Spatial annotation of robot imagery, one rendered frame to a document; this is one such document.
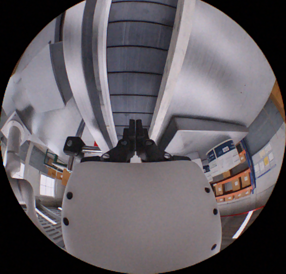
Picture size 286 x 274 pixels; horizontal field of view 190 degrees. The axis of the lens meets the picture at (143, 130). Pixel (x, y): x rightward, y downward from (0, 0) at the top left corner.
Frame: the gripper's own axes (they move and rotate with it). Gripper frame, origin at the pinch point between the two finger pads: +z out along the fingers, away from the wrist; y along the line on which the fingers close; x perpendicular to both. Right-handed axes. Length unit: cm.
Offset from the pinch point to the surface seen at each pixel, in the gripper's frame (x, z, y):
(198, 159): -20.6, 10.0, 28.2
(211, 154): -20.6, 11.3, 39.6
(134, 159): -15.6, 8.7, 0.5
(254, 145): -80, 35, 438
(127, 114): 0.0, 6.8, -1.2
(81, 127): -0.5, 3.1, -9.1
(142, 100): 3.1, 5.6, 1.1
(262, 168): -106, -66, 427
